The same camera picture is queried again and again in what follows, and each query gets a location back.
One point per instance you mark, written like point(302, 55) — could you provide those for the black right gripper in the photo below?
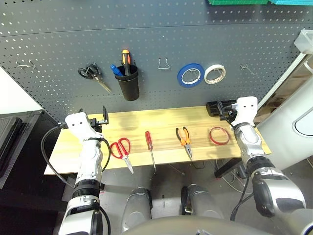
point(228, 111)

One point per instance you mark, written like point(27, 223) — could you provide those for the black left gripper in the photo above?
point(96, 124)

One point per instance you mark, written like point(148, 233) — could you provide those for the red tape roll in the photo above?
point(210, 136)

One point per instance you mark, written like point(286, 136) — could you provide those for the orange black pliers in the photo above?
point(187, 142)

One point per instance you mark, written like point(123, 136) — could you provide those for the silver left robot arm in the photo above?
point(89, 156)

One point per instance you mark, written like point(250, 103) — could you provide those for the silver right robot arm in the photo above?
point(249, 142)

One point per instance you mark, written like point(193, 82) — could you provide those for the grey metal pegboard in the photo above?
point(171, 36)

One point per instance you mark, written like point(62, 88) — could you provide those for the black tool case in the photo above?
point(211, 109)

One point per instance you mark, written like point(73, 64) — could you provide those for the black plastic cup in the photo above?
point(129, 88)

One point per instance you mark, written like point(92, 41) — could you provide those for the white tape roll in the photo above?
point(215, 66)

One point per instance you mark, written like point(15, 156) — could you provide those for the metal peg hook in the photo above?
point(23, 65)
point(244, 66)

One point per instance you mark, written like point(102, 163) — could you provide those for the blue tape roll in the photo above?
point(179, 77)

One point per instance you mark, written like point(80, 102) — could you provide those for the orange black screwdriver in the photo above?
point(126, 61)

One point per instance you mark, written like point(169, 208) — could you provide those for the black equipment case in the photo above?
point(14, 137)

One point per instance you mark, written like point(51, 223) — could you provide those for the silver right robot leg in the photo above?
point(203, 203)

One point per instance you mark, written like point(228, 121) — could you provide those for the silver robot leg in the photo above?
point(203, 203)
point(135, 208)

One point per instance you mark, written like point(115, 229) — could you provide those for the silver left robot leg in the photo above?
point(135, 208)

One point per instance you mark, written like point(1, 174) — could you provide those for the clear plastic bin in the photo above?
point(304, 41)

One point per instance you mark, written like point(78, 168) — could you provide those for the green plastic bin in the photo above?
point(237, 2)

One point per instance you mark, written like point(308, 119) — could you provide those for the grey robot torso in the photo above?
point(195, 226)

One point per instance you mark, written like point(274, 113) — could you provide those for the teal plastic bin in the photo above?
point(291, 2)

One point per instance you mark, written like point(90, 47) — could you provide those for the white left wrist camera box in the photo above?
point(78, 124)

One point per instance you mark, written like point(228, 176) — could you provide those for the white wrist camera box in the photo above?
point(78, 124)
point(247, 110)

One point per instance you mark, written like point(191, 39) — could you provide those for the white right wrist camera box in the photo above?
point(247, 110)

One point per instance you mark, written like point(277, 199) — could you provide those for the black table support bracket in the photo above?
point(225, 170)

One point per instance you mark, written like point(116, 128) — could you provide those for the white frame shelf unit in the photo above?
point(291, 90)

